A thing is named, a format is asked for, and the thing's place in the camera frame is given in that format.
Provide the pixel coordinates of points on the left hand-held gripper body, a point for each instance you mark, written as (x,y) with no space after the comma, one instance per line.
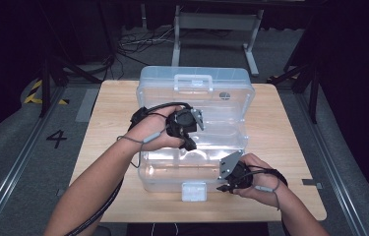
(182,123)

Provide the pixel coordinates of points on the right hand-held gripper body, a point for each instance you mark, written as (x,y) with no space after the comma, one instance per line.
(237,175)

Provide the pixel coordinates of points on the clear plastic storage box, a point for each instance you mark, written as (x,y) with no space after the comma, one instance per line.
(205,164)

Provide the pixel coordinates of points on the person's left hand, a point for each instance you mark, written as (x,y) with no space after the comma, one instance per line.
(151,129)

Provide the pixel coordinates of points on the person's right hand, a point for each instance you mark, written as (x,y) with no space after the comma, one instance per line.
(265,195)

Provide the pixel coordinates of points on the person's dark clothing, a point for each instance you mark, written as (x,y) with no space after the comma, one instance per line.
(205,230)

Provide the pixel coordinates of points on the small grey floor tape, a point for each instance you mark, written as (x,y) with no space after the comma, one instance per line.
(61,192)
(311,183)

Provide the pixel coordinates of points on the black metal stand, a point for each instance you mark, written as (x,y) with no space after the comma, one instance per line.
(45,85)
(313,88)

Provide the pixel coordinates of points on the grey metal desk frame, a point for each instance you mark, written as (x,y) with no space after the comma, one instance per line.
(216,21)

